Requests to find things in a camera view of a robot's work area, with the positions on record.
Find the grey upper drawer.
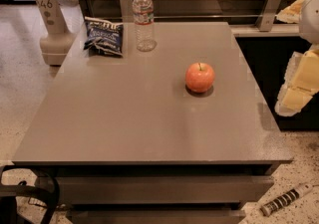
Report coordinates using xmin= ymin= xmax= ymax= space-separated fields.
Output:
xmin=57 ymin=176 xmax=273 ymax=205

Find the left metal bracket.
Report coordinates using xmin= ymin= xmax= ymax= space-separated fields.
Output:
xmin=120 ymin=0 xmax=133 ymax=23

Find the metal bracket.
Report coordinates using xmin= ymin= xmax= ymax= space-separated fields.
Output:
xmin=256 ymin=0 xmax=281 ymax=32
xmin=120 ymin=0 xmax=133 ymax=23

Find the right metal bracket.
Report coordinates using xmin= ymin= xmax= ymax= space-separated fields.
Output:
xmin=256 ymin=0 xmax=281 ymax=32

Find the clear plastic water bottle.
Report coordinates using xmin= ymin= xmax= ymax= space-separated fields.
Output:
xmin=133 ymin=0 xmax=157 ymax=52

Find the red apple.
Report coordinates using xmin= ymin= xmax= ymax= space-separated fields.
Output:
xmin=185 ymin=62 xmax=215 ymax=93

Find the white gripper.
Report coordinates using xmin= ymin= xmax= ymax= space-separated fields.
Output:
xmin=275 ymin=50 xmax=319 ymax=116

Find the black chair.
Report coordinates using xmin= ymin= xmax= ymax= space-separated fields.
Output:
xmin=0 ymin=166 xmax=61 ymax=224

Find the blue chip bag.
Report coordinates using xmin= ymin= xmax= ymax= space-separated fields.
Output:
xmin=84 ymin=17 xmax=124 ymax=57

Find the grey drawer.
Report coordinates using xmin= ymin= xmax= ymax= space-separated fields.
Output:
xmin=67 ymin=210 xmax=245 ymax=224
xmin=57 ymin=176 xmax=273 ymax=205

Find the white power strip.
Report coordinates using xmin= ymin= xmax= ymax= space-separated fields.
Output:
xmin=260 ymin=183 xmax=313 ymax=217

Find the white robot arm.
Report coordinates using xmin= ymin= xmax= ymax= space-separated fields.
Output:
xmin=275 ymin=0 xmax=319 ymax=116

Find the grey lower drawer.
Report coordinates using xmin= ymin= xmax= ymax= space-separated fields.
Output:
xmin=67 ymin=210 xmax=245 ymax=224

